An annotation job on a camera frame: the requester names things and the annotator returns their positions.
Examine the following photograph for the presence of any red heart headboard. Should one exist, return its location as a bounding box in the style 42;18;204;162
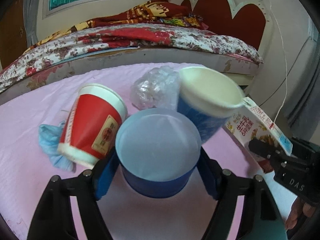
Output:
181;0;267;49

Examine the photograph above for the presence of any grey window curtain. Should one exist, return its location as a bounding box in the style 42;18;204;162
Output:
23;0;40;47

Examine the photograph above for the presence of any blue paper cup back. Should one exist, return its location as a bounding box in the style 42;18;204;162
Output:
177;66;245;144

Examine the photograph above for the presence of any red paper cup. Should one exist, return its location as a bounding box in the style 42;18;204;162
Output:
57;83;127;168

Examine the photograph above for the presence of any pink cloth covered table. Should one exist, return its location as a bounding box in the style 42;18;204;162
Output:
0;62;298;240

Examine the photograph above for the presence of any person right hand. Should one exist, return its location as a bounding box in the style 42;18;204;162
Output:
285;197;316;230

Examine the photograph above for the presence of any red patterned blanket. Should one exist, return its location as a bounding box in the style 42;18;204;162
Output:
26;0;208;52

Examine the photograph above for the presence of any red snack packet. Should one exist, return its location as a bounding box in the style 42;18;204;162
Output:
225;97;293;173

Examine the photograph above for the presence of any clear crumpled plastic bag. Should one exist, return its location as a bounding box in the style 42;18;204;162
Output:
130;66;180;110

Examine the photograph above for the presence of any blue paper cup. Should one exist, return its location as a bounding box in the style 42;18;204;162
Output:
115;108;202;198
177;66;245;144

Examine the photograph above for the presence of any light blue face mask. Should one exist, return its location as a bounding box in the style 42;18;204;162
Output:
38;121;75;173

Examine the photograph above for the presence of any grey hanging cloth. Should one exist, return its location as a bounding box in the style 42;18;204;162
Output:
283;19;319;137

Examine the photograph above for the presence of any floral bed mattress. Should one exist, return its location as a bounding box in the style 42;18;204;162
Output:
1;23;263;92

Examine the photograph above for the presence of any blue paper cup front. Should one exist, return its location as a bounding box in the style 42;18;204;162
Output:
115;108;202;198

